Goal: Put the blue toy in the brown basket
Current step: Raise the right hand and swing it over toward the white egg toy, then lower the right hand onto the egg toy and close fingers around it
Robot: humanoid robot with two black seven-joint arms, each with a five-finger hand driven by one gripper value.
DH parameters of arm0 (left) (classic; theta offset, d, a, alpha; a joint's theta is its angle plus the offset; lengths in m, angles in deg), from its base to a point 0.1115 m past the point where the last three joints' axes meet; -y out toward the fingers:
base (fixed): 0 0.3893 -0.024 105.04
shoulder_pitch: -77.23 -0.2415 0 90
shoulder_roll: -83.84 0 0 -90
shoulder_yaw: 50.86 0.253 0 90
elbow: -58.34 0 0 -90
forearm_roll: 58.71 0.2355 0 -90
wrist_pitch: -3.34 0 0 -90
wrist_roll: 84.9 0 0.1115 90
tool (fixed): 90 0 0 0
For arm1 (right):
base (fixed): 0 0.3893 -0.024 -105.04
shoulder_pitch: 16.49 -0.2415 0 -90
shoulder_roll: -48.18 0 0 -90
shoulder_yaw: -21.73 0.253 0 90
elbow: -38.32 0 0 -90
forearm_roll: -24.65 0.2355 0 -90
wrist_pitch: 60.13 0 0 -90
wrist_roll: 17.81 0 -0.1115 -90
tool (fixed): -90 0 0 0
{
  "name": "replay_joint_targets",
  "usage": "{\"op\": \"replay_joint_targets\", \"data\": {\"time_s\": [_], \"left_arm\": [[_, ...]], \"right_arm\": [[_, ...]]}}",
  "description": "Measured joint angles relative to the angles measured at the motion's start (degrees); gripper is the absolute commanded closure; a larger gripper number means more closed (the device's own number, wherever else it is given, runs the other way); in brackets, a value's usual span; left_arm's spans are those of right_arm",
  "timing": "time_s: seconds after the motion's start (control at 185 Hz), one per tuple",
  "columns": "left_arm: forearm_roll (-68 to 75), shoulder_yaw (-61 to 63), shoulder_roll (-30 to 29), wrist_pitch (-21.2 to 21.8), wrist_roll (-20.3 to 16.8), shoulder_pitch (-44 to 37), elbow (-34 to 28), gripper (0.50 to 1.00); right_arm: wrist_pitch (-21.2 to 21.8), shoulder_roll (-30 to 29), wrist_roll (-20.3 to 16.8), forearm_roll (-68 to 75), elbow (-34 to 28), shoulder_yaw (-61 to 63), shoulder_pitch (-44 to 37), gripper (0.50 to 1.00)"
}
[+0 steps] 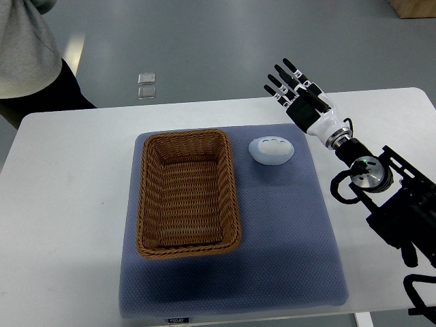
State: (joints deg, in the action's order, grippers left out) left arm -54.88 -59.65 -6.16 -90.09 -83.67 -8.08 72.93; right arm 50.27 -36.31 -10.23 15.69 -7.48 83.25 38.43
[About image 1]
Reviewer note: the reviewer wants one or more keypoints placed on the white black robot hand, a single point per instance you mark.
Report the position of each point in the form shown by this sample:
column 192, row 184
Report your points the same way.
column 308, row 106

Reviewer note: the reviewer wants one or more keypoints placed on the blue white plush toy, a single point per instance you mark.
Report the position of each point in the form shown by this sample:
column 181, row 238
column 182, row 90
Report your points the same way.
column 271, row 150

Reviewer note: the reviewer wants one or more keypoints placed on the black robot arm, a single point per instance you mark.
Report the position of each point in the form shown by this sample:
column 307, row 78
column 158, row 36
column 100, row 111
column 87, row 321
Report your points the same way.
column 400, row 198

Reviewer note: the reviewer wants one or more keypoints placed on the brown wicker basket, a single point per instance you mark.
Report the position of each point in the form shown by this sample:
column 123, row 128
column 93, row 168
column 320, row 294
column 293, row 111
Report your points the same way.
column 187, row 202

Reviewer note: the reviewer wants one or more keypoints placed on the upper clear floor plate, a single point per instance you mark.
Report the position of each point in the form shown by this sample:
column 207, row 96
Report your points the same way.
column 146, row 78

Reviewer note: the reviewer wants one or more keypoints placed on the clear floor plate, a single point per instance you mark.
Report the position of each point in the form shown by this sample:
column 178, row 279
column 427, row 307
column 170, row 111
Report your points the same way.
column 146, row 78
column 147, row 92

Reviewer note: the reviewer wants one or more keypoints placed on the lower clear floor plate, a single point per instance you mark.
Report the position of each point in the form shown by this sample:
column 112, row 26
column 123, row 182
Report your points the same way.
column 147, row 92

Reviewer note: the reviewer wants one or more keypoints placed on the blue quilted mat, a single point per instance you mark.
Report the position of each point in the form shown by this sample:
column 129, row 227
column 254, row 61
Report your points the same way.
column 287, row 258

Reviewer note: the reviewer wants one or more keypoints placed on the person in grey sweater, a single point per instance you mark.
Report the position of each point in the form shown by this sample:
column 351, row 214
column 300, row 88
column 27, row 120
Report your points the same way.
column 34, row 76

